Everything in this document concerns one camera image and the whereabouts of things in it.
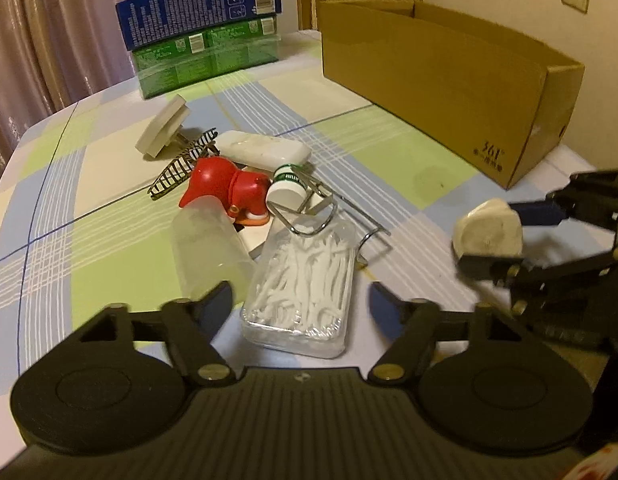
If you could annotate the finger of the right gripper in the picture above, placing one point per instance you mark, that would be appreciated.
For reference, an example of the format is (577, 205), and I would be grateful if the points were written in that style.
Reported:
(550, 211)
(499, 270)

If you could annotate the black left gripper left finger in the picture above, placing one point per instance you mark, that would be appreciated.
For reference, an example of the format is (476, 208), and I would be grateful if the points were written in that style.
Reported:
(185, 327)

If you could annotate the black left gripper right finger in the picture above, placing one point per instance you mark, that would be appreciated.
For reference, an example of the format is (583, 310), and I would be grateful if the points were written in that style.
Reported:
(415, 327)

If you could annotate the white rounded plastic case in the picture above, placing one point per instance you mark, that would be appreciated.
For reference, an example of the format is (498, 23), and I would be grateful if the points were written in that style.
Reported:
(491, 229)

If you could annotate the red pig figurine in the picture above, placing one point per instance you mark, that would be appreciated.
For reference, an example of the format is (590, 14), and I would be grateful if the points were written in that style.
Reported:
(242, 193)

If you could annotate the black white striped hair clip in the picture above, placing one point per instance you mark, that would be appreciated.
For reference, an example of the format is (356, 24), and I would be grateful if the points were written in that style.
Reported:
(179, 170)

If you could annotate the small white green-label bottle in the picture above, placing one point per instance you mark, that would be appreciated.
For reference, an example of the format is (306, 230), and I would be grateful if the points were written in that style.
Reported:
(286, 189)

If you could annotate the white square night light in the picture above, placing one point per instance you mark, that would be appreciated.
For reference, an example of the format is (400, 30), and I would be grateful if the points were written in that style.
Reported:
(165, 128)

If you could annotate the clear plastic bottle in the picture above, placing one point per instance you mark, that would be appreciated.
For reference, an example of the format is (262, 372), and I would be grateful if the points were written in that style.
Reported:
(208, 250)

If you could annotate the clear box of floss picks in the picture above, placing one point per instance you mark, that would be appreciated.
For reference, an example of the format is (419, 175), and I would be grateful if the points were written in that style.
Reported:
(299, 297)

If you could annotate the brown cardboard box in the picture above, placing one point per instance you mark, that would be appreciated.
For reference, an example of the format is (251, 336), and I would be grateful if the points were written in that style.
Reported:
(496, 97)

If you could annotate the plaid tablecloth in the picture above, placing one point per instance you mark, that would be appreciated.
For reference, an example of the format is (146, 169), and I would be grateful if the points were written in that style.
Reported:
(79, 231)

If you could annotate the white oblong plastic case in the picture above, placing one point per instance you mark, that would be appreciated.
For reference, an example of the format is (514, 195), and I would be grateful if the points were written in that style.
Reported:
(261, 151)

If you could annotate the green box bottom of stack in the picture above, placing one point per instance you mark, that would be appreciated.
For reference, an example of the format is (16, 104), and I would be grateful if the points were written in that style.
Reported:
(177, 62)

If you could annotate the blue box middle of stack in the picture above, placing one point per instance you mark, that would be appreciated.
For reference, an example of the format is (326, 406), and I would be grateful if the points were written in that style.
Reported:
(144, 22)

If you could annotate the pink curtain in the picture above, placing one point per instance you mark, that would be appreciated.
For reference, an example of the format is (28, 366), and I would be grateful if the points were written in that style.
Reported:
(54, 53)

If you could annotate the metal wire rack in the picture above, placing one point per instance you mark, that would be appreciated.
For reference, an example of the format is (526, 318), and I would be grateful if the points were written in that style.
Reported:
(322, 206)

